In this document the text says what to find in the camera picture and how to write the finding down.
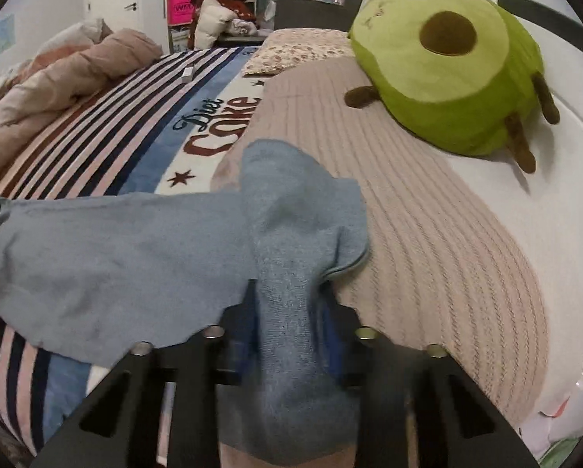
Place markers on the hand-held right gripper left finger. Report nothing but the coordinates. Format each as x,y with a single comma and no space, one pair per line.
199,360

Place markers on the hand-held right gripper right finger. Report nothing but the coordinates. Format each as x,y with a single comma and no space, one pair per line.
333,336

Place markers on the blue pants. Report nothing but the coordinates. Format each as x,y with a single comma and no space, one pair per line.
125,273

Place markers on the pink knitted blanket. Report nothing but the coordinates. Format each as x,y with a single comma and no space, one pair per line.
418,234

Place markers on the striped printed blanket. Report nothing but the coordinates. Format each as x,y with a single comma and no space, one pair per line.
101,136

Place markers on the pink and grey duvet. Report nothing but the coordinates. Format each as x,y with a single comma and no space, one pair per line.
52,92

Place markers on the small white box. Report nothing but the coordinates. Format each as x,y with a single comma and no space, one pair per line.
188,74

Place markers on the green avocado plush toy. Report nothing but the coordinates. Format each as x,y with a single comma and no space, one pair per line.
442,87

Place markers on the pink bag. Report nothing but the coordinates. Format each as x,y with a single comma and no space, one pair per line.
180,9

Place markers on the floral pillow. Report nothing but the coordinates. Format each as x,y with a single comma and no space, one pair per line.
296,48

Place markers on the white puffer jacket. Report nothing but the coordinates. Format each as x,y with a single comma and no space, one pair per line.
218,22

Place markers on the black chair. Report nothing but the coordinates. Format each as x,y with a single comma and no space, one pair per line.
242,39

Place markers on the black bar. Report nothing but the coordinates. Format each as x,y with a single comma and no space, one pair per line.
540,12

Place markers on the blue wall poster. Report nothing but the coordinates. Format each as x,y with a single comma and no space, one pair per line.
4,31

